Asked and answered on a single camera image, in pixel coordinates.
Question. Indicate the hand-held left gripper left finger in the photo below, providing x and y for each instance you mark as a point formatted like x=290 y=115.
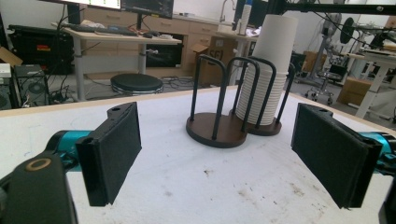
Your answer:
x=109 y=155

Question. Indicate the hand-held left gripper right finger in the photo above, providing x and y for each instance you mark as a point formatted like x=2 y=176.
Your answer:
x=330 y=152

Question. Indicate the dark cup holder rack with cups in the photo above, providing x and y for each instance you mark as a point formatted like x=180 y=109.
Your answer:
x=227 y=132

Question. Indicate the stack of white paper cups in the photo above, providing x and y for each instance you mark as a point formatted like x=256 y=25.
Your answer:
x=275 y=43

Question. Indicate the closed cardboard box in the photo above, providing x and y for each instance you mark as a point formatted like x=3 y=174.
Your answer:
x=353 y=91

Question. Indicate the round black stool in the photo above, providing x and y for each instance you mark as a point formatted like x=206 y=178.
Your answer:
x=137 y=82

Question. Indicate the black office chair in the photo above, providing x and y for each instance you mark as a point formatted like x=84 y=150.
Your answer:
x=334 y=73

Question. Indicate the white table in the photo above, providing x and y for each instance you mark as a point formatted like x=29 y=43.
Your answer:
x=378 y=76

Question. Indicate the black computer tower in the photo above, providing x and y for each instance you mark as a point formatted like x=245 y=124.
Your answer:
x=31 y=85

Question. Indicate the wooden desk with white legs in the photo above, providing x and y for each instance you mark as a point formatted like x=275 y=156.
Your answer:
x=124 y=38

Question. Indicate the large black case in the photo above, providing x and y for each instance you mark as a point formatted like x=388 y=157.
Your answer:
x=37 y=57

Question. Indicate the black keyboard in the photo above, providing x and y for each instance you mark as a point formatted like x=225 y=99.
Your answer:
x=102 y=30

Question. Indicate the flat cardboard piece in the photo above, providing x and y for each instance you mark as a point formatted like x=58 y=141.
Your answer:
x=9 y=56

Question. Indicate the bright computer monitor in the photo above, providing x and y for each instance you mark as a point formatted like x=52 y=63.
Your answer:
x=102 y=3

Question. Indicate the dark computer monitor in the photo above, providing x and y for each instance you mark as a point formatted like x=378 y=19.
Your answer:
x=149 y=7

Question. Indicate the open cardboard box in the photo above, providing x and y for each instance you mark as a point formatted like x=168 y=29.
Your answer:
x=218 y=46

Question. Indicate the black metal frame beam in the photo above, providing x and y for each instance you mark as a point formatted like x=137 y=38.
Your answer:
x=336 y=8

